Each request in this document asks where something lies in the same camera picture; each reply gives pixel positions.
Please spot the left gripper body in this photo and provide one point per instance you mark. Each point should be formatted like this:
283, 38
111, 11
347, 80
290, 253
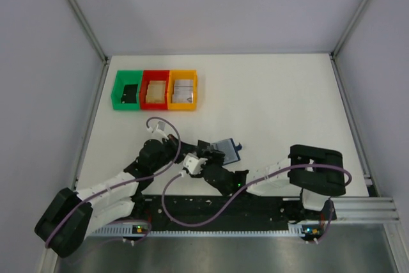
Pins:
154, 156

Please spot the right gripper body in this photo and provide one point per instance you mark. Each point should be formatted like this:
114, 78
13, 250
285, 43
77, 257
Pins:
210, 160

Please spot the blue card holder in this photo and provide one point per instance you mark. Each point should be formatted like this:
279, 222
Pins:
230, 150

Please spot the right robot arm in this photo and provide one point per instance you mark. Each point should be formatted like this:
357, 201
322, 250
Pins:
317, 172

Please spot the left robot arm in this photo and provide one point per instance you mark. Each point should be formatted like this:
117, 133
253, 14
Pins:
73, 215

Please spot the beige cards stack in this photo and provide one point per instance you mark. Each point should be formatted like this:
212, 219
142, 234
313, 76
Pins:
156, 92

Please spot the black cards stack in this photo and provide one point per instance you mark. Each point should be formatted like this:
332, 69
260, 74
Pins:
130, 94

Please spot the silver cards stack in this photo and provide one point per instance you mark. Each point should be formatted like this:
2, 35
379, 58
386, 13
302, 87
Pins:
183, 91

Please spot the red plastic bin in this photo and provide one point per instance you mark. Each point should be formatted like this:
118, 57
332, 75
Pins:
153, 75

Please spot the yellow plastic bin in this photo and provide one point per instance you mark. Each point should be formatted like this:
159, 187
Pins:
181, 74

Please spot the green plastic bin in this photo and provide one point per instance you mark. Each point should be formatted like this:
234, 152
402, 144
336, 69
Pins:
122, 78

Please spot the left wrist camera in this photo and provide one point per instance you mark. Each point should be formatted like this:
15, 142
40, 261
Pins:
158, 129

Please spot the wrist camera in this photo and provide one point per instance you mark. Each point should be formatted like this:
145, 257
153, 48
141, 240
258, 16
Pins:
158, 129
193, 164

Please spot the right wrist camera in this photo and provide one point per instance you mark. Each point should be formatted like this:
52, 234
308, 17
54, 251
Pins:
193, 164

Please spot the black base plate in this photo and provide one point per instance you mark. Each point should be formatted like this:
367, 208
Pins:
247, 212

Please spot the aluminium front rail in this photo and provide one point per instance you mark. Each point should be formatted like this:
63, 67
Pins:
365, 210

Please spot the left aluminium frame post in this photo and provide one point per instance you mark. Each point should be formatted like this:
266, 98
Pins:
87, 29

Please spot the aluminium frame post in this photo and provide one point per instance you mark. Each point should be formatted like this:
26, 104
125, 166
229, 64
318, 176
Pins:
87, 29
350, 27

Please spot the right aluminium frame post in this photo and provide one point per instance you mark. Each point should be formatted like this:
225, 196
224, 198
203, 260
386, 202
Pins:
350, 27

